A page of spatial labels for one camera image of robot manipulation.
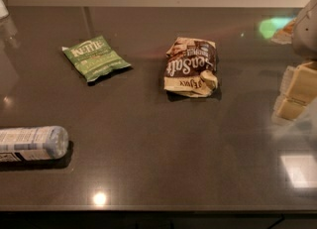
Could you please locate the green Kettle chip bag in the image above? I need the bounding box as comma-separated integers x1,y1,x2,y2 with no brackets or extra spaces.
61,36,131,82

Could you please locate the clear plastic water bottle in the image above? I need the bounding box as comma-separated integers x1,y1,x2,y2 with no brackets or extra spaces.
0,126,68,163

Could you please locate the white object at table corner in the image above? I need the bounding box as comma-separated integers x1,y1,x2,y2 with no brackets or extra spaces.
0,0,9,19

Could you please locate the brown chip bag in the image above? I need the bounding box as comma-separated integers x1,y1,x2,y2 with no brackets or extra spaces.
163,37,218,98

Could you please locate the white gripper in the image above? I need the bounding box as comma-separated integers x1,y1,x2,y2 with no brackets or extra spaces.
273,0,317,121

